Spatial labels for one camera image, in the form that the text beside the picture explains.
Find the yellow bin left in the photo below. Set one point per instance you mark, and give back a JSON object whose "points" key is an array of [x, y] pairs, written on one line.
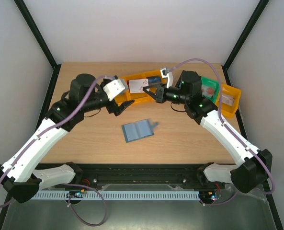
{"points": [[121, 98]]}

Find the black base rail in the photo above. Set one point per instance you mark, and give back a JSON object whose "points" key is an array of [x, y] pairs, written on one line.
{"points": [[188, 176]]}

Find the red circle card stack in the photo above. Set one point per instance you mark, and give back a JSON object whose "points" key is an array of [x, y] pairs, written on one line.
{"points": [[208, 91]]}

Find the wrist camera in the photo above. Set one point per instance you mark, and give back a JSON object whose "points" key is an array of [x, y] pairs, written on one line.
{"points": [[115, 88], [167, 74]]}

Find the blue card stack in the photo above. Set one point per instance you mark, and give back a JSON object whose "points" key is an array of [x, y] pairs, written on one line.
{"points": [[154, 79]]}

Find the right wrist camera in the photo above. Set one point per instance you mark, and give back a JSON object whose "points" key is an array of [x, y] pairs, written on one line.
{"points": [[167, 74]]}

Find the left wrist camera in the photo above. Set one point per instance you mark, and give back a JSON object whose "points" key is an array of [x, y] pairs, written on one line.
{"points": [[115, 88]]}

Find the green plastic bin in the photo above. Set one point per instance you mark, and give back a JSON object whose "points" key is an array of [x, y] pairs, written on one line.
{"points": [[211, 83]]}

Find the yellow bin right group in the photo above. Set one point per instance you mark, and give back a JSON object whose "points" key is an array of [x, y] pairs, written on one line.
{"points": [[229, 111]]}

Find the blue card holder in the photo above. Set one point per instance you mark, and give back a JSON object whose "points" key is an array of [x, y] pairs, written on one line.
{"points": [[138, 130]]}

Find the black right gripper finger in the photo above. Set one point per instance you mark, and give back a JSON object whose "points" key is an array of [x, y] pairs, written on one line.
{"points": [[151, 92], [157, 85]]}

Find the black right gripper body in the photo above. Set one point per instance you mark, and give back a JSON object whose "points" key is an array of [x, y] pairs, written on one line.
{"points": [[160, 93]]}

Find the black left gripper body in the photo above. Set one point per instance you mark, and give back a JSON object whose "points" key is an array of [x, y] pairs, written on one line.
{"points": [[112, 109]]}

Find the black corner frame post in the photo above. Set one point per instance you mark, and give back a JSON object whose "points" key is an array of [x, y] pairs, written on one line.
{"points": [[245, 33]]}

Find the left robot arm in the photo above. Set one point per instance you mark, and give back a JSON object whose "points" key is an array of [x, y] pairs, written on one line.
{"points": [[19, 176]]}

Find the white slotted cable duct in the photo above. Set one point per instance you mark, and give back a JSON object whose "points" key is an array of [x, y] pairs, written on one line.
{"points": [[119, 195]]}

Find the black left frame post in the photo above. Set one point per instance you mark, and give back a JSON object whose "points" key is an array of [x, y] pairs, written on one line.
{"points": [[36, 33]]}

